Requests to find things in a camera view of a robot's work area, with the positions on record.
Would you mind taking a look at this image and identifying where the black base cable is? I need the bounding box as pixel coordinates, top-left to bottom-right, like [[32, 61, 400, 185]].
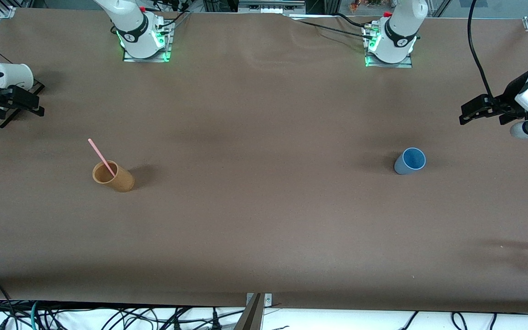
[[335, 13, 372, 29], [285, 14, 374, 39]]

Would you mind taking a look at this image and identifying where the white paper cup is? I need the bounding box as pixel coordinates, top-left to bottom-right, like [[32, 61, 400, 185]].
[[0, 63, 34, 90]]

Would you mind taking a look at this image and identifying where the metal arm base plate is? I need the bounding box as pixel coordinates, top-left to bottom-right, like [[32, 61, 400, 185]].
[[364, 23, 414, 69], [122, 21, 173, 63]]

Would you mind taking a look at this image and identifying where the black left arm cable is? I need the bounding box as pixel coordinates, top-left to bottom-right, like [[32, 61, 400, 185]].
[[468, 0, 495, 98]]

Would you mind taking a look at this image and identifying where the grey electronics box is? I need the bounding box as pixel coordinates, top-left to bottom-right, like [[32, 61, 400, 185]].
[[238, 0, 307, 14]]

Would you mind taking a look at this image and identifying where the brown paper cup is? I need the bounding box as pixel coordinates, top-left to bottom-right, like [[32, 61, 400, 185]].
[[92, 160, 135, 193]]

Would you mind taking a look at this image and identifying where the silver table edge bracket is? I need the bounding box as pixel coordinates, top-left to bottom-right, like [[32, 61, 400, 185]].
[[246, 293, 273, 307]]

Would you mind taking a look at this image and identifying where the dark metal beam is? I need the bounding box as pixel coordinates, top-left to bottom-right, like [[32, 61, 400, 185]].
[[233, 293, 265, 330]]

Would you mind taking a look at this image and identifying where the pink chopstick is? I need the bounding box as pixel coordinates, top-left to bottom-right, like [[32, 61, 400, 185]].
[[88, 138, 117, 177]]

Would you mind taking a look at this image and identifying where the teal cable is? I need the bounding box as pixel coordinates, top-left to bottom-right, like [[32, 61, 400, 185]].
[[29, 300, 41, 330]]

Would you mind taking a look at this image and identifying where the blue cup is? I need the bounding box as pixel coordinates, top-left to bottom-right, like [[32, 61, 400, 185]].
[[394, 147, 427, 176]]

